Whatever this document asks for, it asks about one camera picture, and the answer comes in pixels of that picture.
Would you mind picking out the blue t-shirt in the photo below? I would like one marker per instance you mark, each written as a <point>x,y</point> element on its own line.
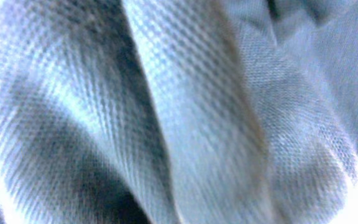
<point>177,111</point>

